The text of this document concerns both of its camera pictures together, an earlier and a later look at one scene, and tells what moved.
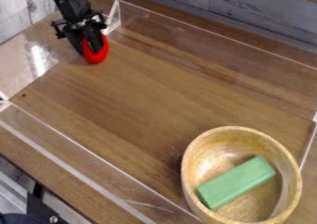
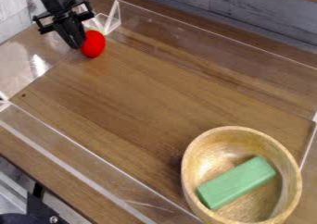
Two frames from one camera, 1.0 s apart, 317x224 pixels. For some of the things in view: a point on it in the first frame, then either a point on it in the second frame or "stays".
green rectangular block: [225, 187] stays
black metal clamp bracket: [39, 209] stays
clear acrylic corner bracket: [114, 18] stays
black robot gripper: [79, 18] to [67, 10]
